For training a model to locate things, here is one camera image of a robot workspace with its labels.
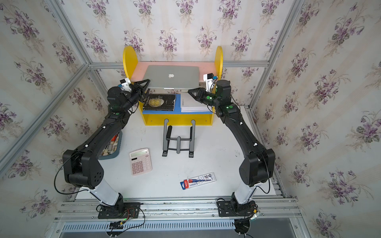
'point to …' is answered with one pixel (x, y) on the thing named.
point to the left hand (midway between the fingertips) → (154, 83)
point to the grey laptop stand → (178, 144)
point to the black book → (159, 102)
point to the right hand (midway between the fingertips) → (190, 92)
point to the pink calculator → (140, 161)
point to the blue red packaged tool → (198, 180)
